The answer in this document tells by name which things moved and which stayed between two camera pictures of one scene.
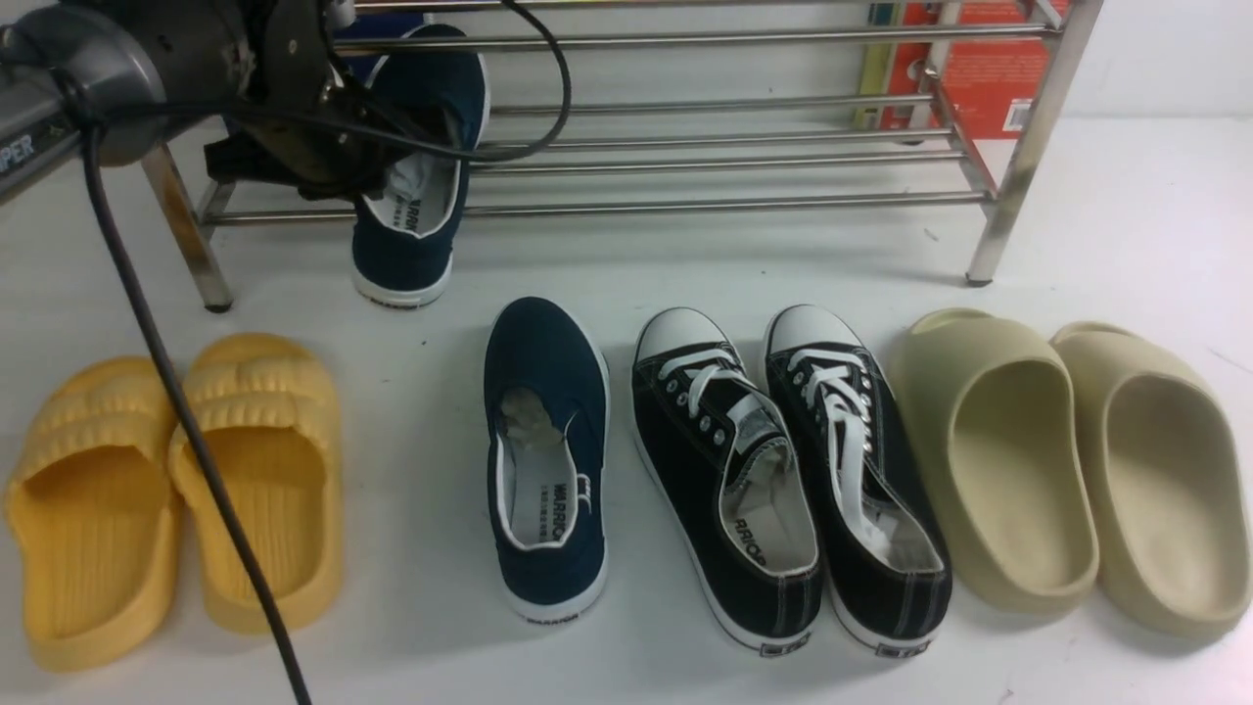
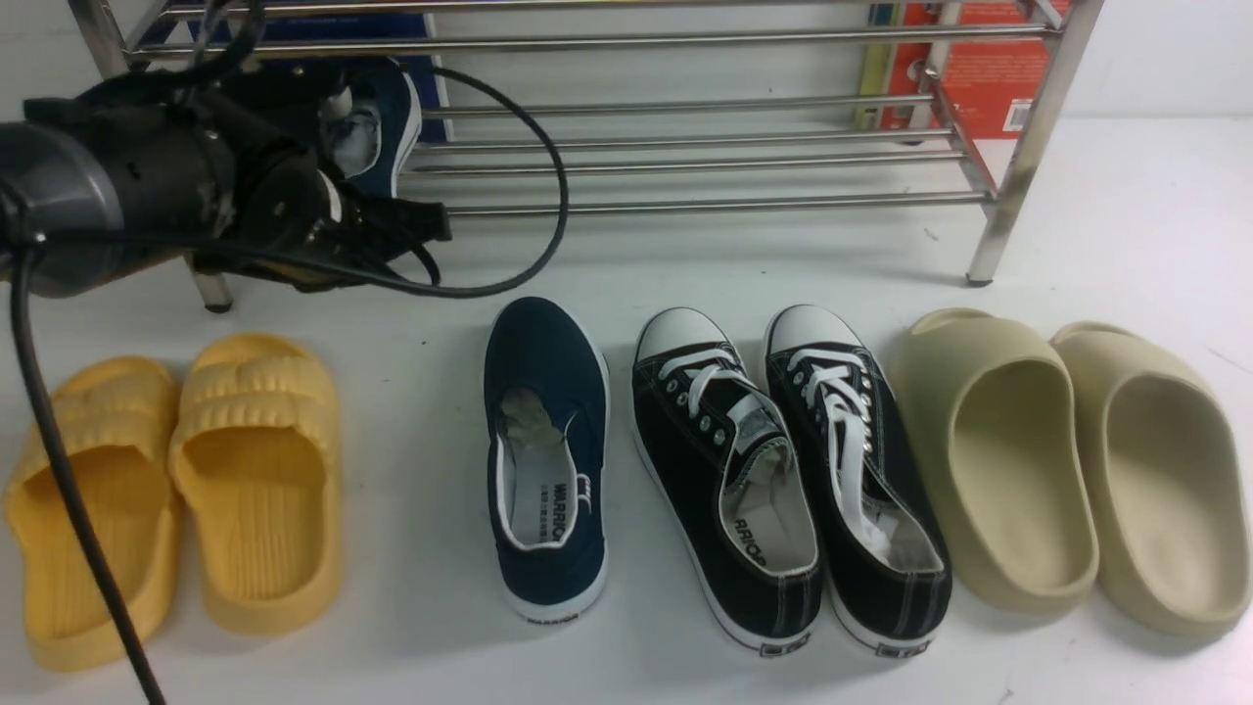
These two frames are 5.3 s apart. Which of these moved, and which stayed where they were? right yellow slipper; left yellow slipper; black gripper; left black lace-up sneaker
Moved: black gripper
Stayed: left black lace-up sneaker; right yellow slipper; left yellow slipper
